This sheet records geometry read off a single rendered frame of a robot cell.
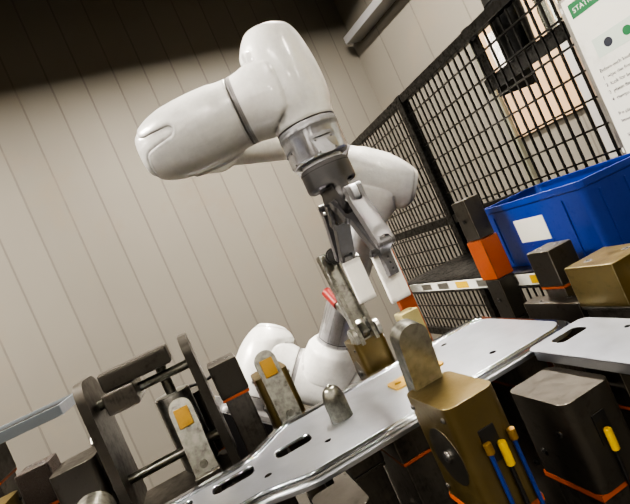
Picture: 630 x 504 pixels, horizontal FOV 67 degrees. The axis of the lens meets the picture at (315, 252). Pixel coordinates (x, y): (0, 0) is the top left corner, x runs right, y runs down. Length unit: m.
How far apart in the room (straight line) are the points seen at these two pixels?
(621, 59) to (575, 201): 0.27
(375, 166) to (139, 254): 2.29
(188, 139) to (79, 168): 2.72
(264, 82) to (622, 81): 0.62
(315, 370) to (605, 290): 0.85
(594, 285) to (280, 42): 0.53
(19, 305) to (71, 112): 1.25
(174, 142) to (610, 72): 0.74
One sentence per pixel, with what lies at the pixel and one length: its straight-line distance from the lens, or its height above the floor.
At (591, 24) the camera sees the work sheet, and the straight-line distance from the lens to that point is 1.02.
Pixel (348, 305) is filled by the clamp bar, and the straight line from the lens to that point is 0.84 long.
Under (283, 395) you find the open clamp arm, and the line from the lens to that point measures 0.82.
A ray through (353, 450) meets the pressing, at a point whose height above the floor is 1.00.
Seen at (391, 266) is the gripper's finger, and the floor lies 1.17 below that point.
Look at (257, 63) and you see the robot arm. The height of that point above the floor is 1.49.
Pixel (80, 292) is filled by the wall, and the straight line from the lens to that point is 3.22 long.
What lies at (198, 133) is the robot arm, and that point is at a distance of 0.69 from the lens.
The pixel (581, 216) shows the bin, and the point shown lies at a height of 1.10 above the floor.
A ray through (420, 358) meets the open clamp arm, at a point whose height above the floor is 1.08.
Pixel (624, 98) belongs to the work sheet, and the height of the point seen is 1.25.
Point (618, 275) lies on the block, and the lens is 0.71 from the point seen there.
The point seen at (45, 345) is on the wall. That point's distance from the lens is 3.21.
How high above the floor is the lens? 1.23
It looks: level
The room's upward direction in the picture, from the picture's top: 24 degrees counter-clockwise
